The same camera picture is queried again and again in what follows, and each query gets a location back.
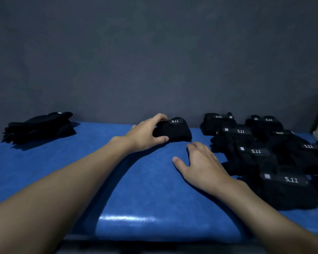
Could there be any person's left hand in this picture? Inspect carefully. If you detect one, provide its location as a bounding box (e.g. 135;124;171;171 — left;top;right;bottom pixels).
110;113;170;154

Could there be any person's right hand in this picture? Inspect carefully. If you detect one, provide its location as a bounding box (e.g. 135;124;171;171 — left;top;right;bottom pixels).
171;142;246;198

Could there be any pile of black gloves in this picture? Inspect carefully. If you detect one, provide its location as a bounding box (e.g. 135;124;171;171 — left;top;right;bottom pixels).
1;111;77;145

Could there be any person's left forearm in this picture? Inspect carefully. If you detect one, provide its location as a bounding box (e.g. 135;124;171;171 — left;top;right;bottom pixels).
0;136;133;254

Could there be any person's right forearm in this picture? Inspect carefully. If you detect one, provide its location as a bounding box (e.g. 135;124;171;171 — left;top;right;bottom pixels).
214;180;318;254

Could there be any blue padded bench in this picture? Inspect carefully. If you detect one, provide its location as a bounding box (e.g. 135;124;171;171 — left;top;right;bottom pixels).
0;121;318;244

